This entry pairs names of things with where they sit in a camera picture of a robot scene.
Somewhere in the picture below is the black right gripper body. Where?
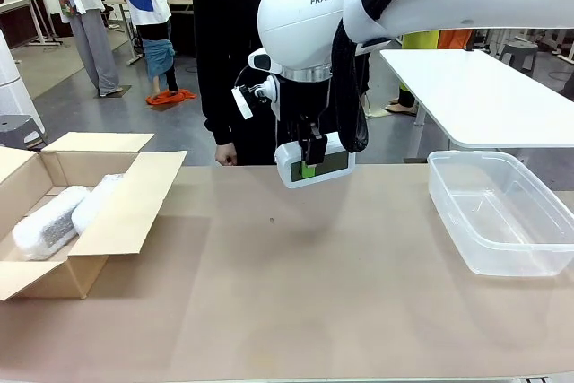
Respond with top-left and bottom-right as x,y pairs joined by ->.
276,78 -> 334,134

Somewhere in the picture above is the white unwrapped digital clock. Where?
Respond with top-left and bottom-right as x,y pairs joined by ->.
274,131 -> 357,190

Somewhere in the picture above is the bubble-wrapped clock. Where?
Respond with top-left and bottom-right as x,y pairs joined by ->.
71,172 -> 130,237
12,185 -> 91,263

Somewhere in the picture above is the person's right hand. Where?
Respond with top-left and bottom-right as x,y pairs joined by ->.
214,142 -> 239,167

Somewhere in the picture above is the person in black hoodie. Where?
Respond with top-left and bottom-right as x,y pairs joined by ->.
191,0 -> 373,167

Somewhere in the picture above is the orange cloth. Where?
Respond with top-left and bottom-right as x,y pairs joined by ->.
144,88 -> 199,109

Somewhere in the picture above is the person in yellow apron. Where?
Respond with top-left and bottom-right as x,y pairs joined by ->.
384,29 -> 441,118

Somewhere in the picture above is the white background table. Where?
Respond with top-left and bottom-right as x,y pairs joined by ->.
378,48 -> 574,164

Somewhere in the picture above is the person in orange trousers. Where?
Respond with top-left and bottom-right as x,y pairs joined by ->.
437,28 -> 475,50

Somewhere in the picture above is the open brown cardboard box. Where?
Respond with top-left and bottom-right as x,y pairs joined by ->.
0,131 -> 189,301

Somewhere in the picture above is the clear plastic container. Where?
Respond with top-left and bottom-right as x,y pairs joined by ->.
426,150 -> 574,278

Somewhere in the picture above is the grey plastic stool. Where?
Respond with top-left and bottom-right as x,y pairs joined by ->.
499,40 -> 540,73

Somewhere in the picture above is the mannequin with grey trousers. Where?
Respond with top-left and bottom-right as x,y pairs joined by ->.
35,0 -> 123,98

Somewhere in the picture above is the wooden background desk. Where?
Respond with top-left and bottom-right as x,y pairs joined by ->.
0,0 -> 64,48

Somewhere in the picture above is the black right arm cable sleeve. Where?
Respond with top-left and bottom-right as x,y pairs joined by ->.
330,0 -> 437,156

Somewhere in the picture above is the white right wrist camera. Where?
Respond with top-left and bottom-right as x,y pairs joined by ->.
230,74 -> 282,121

